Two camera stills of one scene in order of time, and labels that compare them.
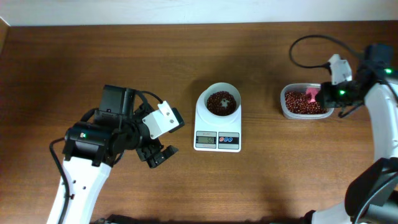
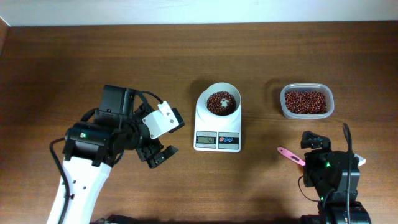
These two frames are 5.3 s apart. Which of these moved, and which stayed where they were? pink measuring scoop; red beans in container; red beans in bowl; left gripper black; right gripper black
Moved: pink measuring scoop; right gripper black
Stayed: red beans in container; left gripper black; red beans in bowl
